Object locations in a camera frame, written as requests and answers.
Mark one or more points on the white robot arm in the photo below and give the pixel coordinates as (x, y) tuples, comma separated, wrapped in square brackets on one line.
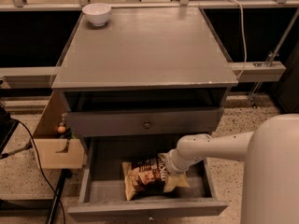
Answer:
[(270, 193)]

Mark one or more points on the black stand left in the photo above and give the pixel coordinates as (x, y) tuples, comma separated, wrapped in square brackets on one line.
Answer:
[(8, 125)]

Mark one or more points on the brown chip bag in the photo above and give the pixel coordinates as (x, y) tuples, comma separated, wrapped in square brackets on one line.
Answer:
[(144, 176)]

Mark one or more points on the grey wooden cabinet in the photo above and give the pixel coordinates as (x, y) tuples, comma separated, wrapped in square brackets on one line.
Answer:
[(161, 58)]

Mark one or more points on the closed grey upper drawer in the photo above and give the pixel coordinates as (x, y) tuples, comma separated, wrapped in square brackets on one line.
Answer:
[(144, 122)]

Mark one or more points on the open grey middle drawer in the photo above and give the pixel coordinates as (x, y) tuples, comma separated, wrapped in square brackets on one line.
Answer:
[(102, 195)]

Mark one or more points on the grey metal rail beam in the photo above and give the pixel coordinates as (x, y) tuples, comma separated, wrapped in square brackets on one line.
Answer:
[(258, 72)]

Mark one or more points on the white ceramic bowl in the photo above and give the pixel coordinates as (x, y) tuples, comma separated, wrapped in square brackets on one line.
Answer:
[(97, 13)]

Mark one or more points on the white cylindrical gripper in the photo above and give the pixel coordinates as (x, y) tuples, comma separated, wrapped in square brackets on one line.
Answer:
[(172, 164)]

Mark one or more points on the small orange ball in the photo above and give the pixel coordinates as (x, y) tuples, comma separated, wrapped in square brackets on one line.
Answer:
[(61, 129)]

